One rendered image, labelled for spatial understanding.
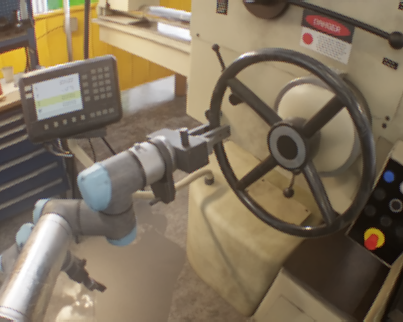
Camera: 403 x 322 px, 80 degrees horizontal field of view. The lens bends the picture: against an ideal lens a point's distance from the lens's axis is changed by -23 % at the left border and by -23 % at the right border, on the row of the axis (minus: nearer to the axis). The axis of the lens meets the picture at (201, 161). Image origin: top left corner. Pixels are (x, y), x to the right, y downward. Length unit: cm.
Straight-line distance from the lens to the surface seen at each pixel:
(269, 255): 125
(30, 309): 41
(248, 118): 90
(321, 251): 132
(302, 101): 62
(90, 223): 58
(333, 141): 61
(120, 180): 50
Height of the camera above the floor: 159
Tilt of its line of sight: 38 degrees down
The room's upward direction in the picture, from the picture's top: 5 degrees clockwise
